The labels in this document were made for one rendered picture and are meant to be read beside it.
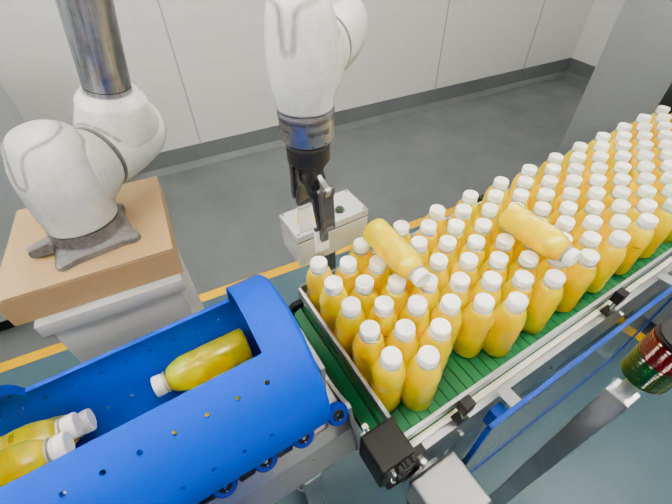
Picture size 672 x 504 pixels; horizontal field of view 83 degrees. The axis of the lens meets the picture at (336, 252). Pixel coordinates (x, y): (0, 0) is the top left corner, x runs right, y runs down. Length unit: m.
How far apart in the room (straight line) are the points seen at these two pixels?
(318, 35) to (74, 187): 0.61
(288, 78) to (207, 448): 0.50
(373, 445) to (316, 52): 0.62
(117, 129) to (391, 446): 0.87
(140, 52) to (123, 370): 2.57
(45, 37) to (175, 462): 2.83
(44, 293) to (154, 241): 0.24
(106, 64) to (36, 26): 2.14
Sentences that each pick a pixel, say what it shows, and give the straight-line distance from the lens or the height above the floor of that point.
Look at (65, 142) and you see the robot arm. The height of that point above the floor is 1.33.
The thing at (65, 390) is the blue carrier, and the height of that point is 1.08.
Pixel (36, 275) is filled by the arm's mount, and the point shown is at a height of 1.08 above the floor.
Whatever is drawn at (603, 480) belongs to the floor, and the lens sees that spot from 2.01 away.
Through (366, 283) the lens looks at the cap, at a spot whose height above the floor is 1.08.
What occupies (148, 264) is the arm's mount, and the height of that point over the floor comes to 1.06.
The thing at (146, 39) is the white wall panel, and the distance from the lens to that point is 3.11.
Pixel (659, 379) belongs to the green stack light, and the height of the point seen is 1.20.
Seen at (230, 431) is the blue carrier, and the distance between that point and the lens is 0.58.
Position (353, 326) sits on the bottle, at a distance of 0.79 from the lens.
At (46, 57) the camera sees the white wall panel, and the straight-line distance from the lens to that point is 3.17.
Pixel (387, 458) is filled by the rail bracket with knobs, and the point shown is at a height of 1.00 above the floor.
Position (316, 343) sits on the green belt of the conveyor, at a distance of 0.94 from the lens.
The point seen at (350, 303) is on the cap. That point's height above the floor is 1.08.
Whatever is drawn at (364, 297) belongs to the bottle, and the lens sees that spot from 0.82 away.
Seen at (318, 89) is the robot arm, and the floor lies 1.48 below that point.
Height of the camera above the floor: 1.69
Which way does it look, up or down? 45 degrees down
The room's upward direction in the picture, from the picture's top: 2 degrees counter-clockwise
